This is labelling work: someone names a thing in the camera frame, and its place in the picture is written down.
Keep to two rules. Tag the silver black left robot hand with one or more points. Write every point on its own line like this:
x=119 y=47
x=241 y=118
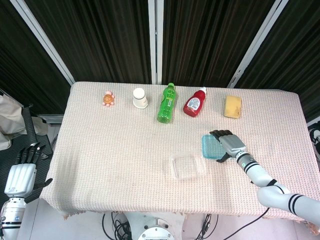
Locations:
x=21 y=178

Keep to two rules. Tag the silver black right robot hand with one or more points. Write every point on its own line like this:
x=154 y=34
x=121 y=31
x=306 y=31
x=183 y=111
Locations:
x=232 y=143

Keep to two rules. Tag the blue plastic lid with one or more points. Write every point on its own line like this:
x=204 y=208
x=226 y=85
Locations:
x=211 y=147

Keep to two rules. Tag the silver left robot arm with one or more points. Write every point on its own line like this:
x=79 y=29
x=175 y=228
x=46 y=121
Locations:
x=12 y=217

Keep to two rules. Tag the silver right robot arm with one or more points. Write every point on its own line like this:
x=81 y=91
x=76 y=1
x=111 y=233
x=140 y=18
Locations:
x=272 y=195

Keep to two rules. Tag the yellow sponge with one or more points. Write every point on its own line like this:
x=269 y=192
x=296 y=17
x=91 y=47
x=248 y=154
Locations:
x=233 y=106

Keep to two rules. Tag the red ketchup squeeze bottle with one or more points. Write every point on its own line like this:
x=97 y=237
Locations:
x=193 y=103

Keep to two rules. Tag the black ribbed pole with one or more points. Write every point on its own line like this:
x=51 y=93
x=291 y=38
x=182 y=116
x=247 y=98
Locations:
x=28 y=122

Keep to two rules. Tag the beige fabric bag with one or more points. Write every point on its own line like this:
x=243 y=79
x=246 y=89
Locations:
x=11 y=112

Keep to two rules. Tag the grey metal shelf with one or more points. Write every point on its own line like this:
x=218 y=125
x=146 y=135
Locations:
x=51 y=118

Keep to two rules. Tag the green plastic drink bottle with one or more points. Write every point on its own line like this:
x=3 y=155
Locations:
x=166 y=105

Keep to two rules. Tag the black white printed object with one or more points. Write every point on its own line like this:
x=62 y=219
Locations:
x=314 y=140

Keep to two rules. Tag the pink woven tablecloth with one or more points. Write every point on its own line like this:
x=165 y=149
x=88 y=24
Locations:
x=120 y=155

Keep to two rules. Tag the white paper cup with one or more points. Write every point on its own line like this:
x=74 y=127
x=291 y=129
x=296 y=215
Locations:
x=139 y=98

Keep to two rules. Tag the black pleated curtain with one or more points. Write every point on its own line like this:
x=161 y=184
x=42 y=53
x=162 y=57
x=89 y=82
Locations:
x=22 y=72
x=100 y=37
x=295 y=50
x=207 y=37

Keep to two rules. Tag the silver robot torso base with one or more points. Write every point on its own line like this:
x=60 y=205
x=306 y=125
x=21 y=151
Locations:
x=155 y=226

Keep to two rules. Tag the orange pink turtle toy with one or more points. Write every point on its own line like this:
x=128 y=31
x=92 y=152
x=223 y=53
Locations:
x=108 y=99

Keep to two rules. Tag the white frame post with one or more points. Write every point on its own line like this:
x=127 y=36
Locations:
x=155 y=37
x=257 y=42
x=42 y=37

